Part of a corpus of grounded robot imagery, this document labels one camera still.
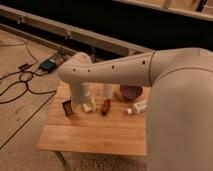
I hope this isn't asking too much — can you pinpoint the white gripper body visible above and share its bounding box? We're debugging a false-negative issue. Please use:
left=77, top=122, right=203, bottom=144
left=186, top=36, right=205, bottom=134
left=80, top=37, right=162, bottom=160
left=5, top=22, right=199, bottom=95
left=71, top=83, right=91, bottom=104

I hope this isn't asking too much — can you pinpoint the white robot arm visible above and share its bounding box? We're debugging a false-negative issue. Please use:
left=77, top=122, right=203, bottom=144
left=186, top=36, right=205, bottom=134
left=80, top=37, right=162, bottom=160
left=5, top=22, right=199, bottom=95
left=58, top=48, right=213, bottom=171

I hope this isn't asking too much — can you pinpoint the small dark card box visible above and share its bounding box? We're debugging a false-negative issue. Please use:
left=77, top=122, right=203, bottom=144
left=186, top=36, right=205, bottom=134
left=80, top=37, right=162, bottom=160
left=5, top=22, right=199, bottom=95
left=62, top=100, right=73, bottom=116

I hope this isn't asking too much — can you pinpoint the small red brown bottle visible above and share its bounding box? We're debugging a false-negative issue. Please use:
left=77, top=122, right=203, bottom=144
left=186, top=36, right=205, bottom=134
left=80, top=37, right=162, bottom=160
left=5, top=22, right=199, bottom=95
left=101, top=99, right=111, bottom=115

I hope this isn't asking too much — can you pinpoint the blue power adapter box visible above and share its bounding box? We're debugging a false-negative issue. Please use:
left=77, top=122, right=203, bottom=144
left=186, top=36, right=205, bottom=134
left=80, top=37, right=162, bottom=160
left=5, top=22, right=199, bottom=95
left=39, top=59, right=56, bottom=73

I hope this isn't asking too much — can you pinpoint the wooden table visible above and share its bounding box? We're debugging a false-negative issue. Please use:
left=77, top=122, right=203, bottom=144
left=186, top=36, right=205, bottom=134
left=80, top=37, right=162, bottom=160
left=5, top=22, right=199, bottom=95
left=38, top=82, right=146, bottom=157

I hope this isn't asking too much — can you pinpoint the dark red bowl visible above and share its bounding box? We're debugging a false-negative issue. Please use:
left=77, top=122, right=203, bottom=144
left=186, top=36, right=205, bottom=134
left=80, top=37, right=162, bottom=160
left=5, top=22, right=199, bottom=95
left=120, top=85, right=143, bottom=101

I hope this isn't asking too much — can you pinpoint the small black connector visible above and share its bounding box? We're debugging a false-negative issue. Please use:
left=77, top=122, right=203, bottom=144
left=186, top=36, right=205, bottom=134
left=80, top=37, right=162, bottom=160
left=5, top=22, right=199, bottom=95
left=18, top=63, right=29, bottom=70

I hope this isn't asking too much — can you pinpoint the black floor cable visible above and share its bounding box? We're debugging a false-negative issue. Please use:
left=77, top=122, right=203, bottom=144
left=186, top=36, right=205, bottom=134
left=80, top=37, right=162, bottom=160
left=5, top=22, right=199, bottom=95
left=0, top=40, right=58, bottom=105

